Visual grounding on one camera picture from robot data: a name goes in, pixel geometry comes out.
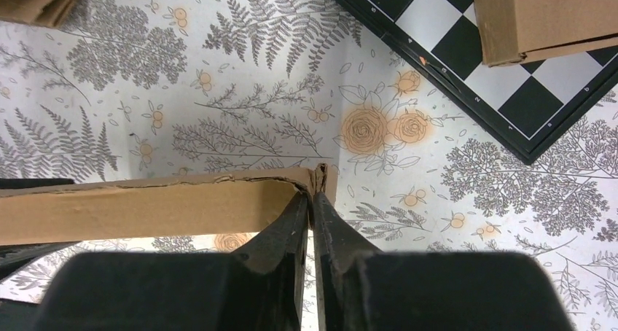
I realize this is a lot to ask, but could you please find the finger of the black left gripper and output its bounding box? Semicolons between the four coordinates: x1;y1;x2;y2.
1;178;77;280

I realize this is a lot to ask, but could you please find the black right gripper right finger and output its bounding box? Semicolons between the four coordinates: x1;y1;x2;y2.
313;192;573;330

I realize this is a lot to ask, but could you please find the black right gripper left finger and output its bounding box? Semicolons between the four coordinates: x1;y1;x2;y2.
31;193;309;330

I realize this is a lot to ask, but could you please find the brown cardboard box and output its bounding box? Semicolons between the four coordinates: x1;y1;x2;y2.
1;163;338;245

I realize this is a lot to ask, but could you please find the folded cardboard box front centre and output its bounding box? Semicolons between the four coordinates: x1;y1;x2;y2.
473;0;617;66

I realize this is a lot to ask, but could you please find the floral patterned table mat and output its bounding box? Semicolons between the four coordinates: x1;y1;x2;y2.
1;0;617;330

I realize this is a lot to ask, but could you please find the black white checkerboard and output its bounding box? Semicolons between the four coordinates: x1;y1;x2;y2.
313;0;618;166

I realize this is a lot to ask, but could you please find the stack of flat cardboard sheets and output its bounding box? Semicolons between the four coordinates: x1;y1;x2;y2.
1;0;78;28

